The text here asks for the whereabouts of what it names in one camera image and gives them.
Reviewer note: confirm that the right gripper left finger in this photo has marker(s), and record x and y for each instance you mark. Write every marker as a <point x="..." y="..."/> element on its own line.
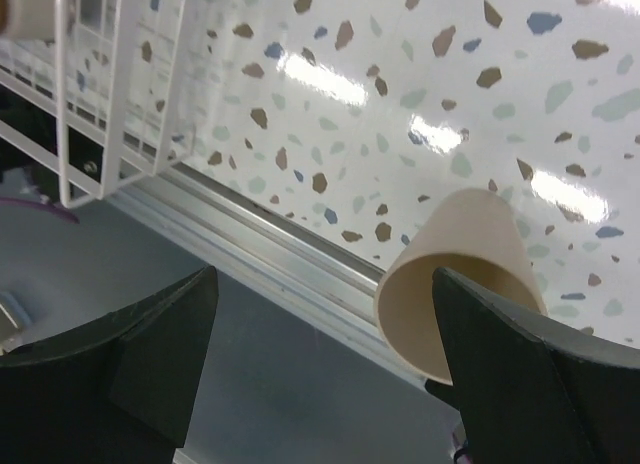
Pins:
<point x="119" y="389"/>

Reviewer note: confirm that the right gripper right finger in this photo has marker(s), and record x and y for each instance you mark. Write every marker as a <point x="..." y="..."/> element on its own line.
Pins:
<point x="532" y="390"/>

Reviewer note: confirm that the beige plastic cup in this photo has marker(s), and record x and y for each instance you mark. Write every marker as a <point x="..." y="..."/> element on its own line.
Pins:
<point x="470" y="240"/>

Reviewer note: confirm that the steel cup front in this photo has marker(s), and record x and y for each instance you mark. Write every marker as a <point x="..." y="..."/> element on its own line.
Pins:
<point x="28" y="19"/>

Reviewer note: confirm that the clear acrylic dish rack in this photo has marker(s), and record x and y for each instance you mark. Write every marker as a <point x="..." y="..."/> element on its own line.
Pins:
<point x="110" y="100"/>

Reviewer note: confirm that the aluminium frame rail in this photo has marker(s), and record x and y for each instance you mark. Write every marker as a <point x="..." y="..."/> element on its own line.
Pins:
<point x="319" y="282"/>

